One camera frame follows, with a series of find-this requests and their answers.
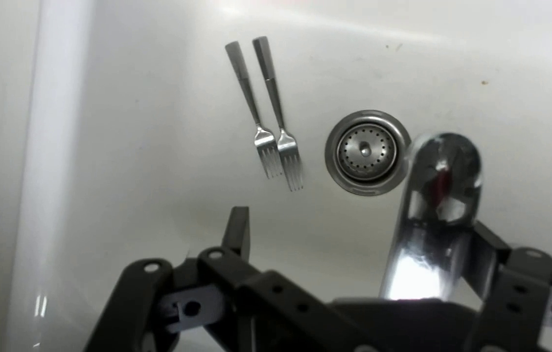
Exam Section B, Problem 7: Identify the right silver fork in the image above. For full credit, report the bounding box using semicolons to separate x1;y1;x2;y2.
253;38;304;192

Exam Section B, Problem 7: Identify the silver fork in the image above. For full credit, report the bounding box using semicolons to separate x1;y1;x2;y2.
253;38;304;192
226;42;283;179

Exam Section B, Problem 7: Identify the left silver fork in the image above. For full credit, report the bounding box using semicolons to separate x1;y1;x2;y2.
226;42;283;179

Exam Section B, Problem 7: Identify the steel sink drain strainer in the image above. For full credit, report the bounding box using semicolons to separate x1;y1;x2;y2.
324;110;412;198

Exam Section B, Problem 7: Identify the white ceramic sink basin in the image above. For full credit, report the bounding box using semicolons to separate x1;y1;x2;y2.
5;0;552;352

